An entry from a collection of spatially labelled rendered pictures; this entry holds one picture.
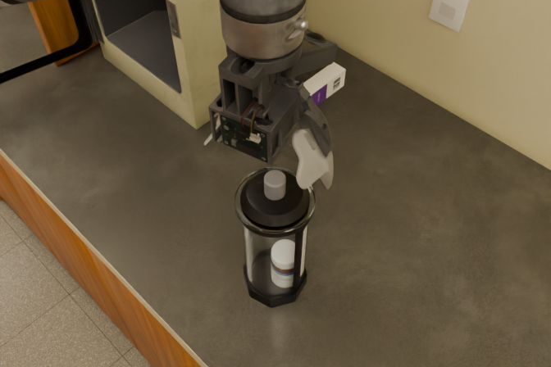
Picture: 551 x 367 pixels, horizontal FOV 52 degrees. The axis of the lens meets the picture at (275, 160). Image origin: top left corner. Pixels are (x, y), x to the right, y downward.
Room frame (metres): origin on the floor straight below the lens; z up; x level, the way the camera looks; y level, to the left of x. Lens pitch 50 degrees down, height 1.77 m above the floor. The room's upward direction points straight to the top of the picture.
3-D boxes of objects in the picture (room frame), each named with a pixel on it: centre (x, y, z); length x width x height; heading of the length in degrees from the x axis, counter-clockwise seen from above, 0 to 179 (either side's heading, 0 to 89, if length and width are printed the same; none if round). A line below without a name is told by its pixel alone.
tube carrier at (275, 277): (0.44, 0.00, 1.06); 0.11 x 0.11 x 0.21
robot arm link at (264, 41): (0.42, 0.01, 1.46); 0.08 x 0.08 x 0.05
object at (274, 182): (0.44, 0.00, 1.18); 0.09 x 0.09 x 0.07
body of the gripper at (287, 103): (0.41, 0.01, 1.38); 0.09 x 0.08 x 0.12; 151
